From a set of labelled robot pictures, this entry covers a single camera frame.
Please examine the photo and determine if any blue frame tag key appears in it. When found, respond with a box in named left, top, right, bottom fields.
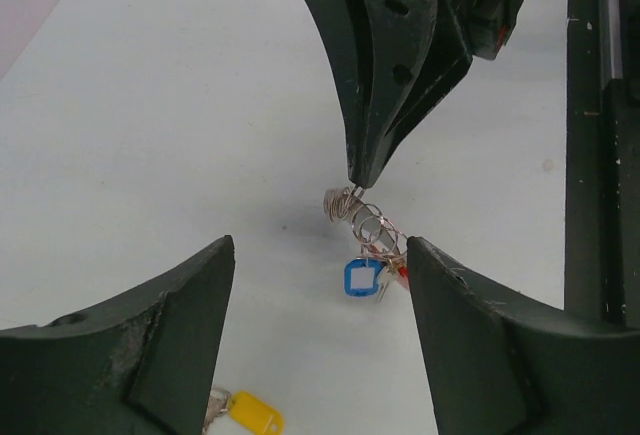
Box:
left=344, top=258, right=385, bottom=298

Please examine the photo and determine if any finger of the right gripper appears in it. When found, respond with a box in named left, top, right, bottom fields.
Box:
left=304, top=0, right=377, bottom=188
left=357, top=0, right=472, bottom=188

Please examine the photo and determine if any red handled keyring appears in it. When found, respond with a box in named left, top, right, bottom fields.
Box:
left=323, top=186, right=408, bottom=263

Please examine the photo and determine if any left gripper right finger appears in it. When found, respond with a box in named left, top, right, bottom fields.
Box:
left=408, top=237, right=639, bottom=434

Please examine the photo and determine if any yellow tag key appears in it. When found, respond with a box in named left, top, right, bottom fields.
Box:
left=376, top=257, right=409, bottom=302
left=201, top=385, right=285, bottom=435

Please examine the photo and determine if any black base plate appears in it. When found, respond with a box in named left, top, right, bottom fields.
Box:
left=564, top=0, right=639, bottom=329

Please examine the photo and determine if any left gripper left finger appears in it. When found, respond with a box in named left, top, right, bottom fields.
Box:
left=1, top=236, right=235, bottom=434

